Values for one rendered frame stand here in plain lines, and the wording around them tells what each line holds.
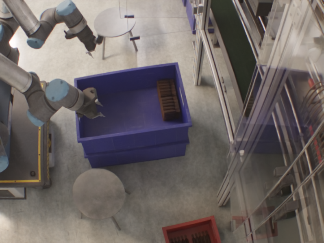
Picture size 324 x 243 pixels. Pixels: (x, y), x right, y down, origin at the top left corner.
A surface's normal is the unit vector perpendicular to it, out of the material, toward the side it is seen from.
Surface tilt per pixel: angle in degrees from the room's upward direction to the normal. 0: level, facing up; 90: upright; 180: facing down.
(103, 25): 0
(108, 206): 0
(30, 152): 0
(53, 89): 19
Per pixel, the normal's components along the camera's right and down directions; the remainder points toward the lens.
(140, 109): 0.02, -0.47
